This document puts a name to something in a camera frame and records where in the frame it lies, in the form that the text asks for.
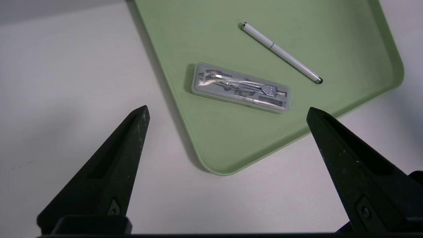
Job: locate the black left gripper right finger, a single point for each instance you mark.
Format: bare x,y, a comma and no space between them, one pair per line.
363,178

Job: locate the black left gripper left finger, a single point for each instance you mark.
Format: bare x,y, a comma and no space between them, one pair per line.
109,172

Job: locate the clear plastic compass case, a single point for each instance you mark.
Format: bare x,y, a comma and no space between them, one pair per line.
241,89

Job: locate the light green plastic tray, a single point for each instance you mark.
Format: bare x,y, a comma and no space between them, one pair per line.
231,142

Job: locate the white pen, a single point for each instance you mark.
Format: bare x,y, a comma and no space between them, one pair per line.
281,51

